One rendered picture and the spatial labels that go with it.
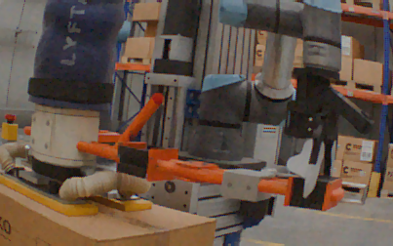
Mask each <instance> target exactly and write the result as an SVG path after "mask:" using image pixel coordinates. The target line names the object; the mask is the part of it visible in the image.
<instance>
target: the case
mask: <svg viewBox="0 0 393 246"><path fill-rule="evenodd" d="M0 171H4V169H3V168H0ZM77 198H80V199H82V200H84V201H86V202H87V203H88V204H92V205H94V206H97V207H98V214H97V215H91V216H88V215H86V216H78V217H75V216H73V217H69V216H66V215H63V214H61V213H59V212H56V211H55V210H53V209H51V208H49V207H46V206H44V205H42V204H40V203H38V202H36V201H34V200H33V199H31V198H28V197H26V196H24V195H22V194H20V193H18V192H16V191H14V190H12V189H10V188H8V187H6V186H5V185H3V184H0V246H213V244H214V237H215V230H216V224H217V220H216V219H212V218H208V217H200V216H196V215H193V214H189V213H185V212H181V211H178V210H174V209H170V208H166V207H162V206H158V205H154V204H152V208H151V209H150V210H145V211H141V210H139V211H134V212H123V211H120V210H116V209H113V208H112V207H110V206H106V205H103V204H100V203H97V202H95V201H93V200H91V199H89V198H85V197H84V198H81V197H77Z"/></svg>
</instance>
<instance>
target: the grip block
mask: <svg viewBox="0 0 393 246"><path fill-rule="evenodd" d="M145 147H146V149H145ZM117 152H118V153H117V162H116V171H115V173H124V174H128V175H132V176H135V177H136V178H140V179H145V178H146V175H147V178H146V180H147V181H148V182H155V181H164V180H169V181H173V180H174V177H175V176H172V175H167V174H166V173H162V172H158V171H156V170H155V163H156V161H157V160H158V159H161V160H166V161H169V160H170V159H176V160H177V155H178V148H165V147H160V146H154V145H146V143H136V142H118V145H117Z"/></svg>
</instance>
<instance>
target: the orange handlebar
mask: <svg viewBox="0 0 393 246"><path fill-rule="evenodd" d="M24 133H25V134H27V135H28V136H31V127H30V126H28V127H24ZM120 138H121V135H120V134H118V133H113V132H108V131H103V130H98V142H91V143H88V142H84V141H80V142H78V143H77V144H76V147H77V150H79V151H82V152H86V153H90V154H92V155H97V156H100V157H101V158H105V159H109V160H113V161H117V153H118V152H117V149H113V147H114V145H109V144H104V143H117V142H118V140H119V139H120ZM155 170H156V171H158V172H162V173H166V174H167V175H172V176H175V177H174V179H175V180H181V181H185V182H190V183H194V184H204V183H209V184H213V185H222V181H223V173H224V171H226V170H228V169H226V170H223V169H219V168H218V165H214V164H208V163H202V162H197V161H190V160H189V161H188V162H181V161H177V160H176V159H170V160H169V161H166V160H161V159H158V160H157V161H156V163H155ZM288 182H289V180H284V179H280V178H272V179H271V180H270V181H269V180H264V179H262V180H260V182H259V183H258V185H257V189H258V191H259V192H266V193H270V194H279V195H282V196H285V195H286V189H287V184H288ZM343 197H344V189H342V188H340V187H339V188H338V189H334V190H333V192H332V195H331V202H337V201H338V200H341V199H342V198H343Z"/></svg>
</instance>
